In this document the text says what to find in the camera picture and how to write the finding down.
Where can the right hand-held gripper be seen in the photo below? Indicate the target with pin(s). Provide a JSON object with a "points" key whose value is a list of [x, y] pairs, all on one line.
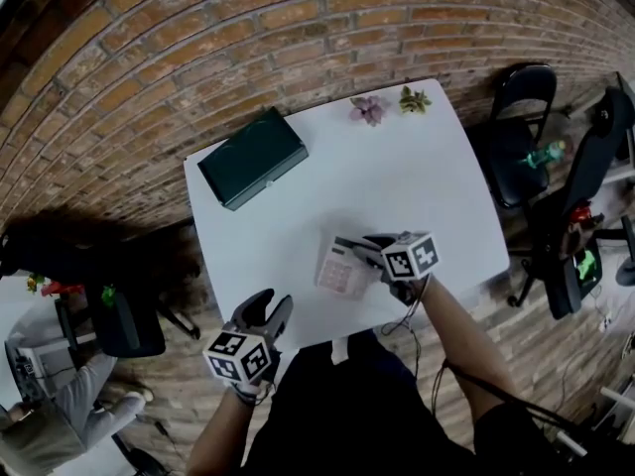
{"points": [[412, 261]]}

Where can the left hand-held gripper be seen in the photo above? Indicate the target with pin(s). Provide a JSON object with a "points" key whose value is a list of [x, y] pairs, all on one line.
{"points": [[240, 357]]}

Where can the white and pink calculator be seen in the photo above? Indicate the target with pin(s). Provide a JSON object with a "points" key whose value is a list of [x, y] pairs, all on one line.
{"points": [[340, 273]]}

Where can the person's left forearm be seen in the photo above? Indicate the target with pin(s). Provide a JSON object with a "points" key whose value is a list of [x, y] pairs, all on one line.
{"points": [[218, 434]]}

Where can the person's right forearm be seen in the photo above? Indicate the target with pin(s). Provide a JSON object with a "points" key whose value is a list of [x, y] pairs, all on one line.
{"points": [[461, 345]]}

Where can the white table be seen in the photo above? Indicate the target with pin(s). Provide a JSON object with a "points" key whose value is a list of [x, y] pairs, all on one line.
{"points": [[357, 181]]}

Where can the person's black clothing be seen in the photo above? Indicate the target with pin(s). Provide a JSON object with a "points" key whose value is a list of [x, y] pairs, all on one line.
{"points": [[357, 414]]}

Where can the pink succulent plant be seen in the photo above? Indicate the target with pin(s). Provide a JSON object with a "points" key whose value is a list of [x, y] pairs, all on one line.
{"points": [[368, 110]]}

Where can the dark green box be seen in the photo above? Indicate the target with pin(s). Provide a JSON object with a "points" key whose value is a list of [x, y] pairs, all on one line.
{"points": [[250, 159]]}

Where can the green succulent plant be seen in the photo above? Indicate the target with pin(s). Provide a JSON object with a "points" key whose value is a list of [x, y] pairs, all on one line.
{"points": [[414, 101]]}

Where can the black swivel chair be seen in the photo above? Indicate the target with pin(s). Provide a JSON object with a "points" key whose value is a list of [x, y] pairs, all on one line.
{"points": [[114, 290]]}

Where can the green toy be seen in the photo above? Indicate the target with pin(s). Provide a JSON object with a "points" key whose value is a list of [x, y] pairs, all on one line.
{"points": [[585, 265], [108, 295]]}

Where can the black folding chair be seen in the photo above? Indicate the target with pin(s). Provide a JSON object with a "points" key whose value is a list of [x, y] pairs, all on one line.
{"points": [[521, 156]]}

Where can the green plastic bottle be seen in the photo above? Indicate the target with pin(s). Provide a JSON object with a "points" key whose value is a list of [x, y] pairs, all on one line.
{"points": [[546, 154]]}

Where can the red bag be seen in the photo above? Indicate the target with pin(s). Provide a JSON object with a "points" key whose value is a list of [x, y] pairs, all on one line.
{"points": [[62, 288]]}

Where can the black office chair with headrest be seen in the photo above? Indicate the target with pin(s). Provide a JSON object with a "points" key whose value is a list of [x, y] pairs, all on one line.
{"points": [[580, 206]]}

